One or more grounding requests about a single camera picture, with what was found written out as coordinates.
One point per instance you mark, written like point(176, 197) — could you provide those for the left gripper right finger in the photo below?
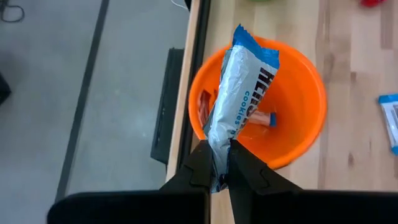
point(280, 205)

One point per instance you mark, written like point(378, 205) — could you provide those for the red Skittles candy bag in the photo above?
point(371, 2)

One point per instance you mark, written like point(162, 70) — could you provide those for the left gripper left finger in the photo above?
point(186, 205)

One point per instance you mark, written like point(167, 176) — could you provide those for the orange plastic bucket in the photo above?
point(298, 102)

